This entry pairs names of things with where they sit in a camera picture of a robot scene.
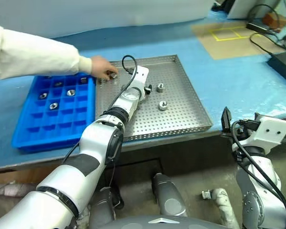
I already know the black flat bar device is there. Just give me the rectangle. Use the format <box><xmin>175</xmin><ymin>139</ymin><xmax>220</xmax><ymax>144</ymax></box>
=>
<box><xmin>246</xmin><ymin>22</ymin><xmax>273</xmax><ymax>34</ymax></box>

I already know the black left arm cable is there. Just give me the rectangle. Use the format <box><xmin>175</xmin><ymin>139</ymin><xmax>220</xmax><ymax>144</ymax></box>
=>
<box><xmin>62</xmin><ymin>55</ymin><xmax>139</xmax><ymax>165</ymax></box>

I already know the grey robot leg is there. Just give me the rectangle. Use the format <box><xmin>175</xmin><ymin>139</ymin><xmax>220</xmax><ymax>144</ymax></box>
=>
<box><xmin>152</xmin><ymin>173</ymin><xmax>188</xmax><ymax>218</ymax></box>
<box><xmin>87</xmin><ymin>187</ymin><xmax>123</xmax><ymax>229</ymax></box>

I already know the black looped cable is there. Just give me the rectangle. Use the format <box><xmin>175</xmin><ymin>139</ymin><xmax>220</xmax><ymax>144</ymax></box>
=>
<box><xmin>248</xmin><ymin>3</ymin><xmax>282</xmax><ymax>30</ymax></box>

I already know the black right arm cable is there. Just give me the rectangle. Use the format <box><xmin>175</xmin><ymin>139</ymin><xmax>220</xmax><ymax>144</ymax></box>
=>
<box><xmin>230</xmin><ymin>120</ymin><xmax>286</xmax><ymax>229</ymax></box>

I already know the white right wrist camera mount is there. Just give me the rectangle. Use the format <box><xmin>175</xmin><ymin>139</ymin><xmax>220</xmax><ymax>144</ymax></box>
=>
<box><xmin>252</xmin><ymin>115</ymin><xmax>286</xmax><ymax>156</ymax></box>

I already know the perforated steel tray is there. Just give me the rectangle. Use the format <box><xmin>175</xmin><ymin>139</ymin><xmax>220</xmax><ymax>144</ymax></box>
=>
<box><xmin>95</xmin><ymin>54</ymin><xmax>215</xmax><ymax>142</ymax></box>

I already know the black adapter cable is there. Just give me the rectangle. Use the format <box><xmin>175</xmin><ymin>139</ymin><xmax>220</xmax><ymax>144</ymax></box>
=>
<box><xmin>249</xmin><ymin>32</ymin><xmax>286</xmax><ymax>54</ymax></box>

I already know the white box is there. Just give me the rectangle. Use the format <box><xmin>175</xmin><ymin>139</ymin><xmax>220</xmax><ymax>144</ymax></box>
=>
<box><xmin>226</xmin><ymin>0</ymin><xmax>281</xmax><ymax>20</ymax></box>

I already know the grey robot torso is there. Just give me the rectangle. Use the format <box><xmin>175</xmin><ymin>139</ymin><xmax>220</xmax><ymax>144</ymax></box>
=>
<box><xmin>104</xmin><ymin>214</ymin><xmax>242</xmax><ymax>229</ymax></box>

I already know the blue compartment tray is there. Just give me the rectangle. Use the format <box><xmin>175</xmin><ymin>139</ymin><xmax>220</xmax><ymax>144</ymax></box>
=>
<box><xmin>11</xmin><ymin>73</ymin><xmax>97</xmax><ymax>154</ymax></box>

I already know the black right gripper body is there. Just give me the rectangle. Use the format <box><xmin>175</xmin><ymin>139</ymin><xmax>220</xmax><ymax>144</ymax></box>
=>
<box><xmin>234</xmin><ymin>118</ymin><xmax>261</xmax><ymax>142</ymax></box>

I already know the person's bare hand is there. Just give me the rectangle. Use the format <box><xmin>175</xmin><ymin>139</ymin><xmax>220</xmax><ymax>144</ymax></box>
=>
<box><xmin>90</xmin><ymin>55</ymin><xmax>119</xmax><ymax>81</ymax></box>

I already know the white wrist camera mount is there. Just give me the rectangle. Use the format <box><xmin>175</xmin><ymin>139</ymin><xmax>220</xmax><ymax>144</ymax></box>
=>
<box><xmin>252</xmin><ymin>115</ymin><xmax>286</xmax><ymax>156</ymax></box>
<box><xmin>127</xmin><ymin>66</ymin><xmax>150</xmax><ymax>93</ymax></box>

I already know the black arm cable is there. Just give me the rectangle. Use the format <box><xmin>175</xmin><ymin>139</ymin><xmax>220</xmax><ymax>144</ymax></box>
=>
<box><xmin>230</xmin><ymin>120</ymin><xmax>286</xmax><ymax>229</ymax></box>
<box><xmin>62</xmin><ymin>55</ymin><xmax>139</xmax><ymax>165</ymax></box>

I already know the brown block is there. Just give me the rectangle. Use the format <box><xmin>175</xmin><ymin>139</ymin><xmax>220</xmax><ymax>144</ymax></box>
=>
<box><xmin>263</xmin><ymin>12</ymin><xmax>286</xmax><ymax>33</ymax></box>

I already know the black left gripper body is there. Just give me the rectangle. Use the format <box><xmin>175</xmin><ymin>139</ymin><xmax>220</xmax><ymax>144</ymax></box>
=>
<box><xmin>140</xmin><ymin>83</ymin><xmax>153</xmax><ymax>104</ymax></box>

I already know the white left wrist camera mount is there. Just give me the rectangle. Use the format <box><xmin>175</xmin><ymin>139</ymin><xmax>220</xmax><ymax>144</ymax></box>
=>
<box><xmin>127</xmin><ymin>66</ymin><xmax>150</xmax><ymax>93</ymax></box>

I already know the cardboard sheet with yellow tape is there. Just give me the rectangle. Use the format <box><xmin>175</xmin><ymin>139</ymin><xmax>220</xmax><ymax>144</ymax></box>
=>
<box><xmin>191</xmin><ymin>21</ymin><xmax>286</xmax><ymax>61</ymax></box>

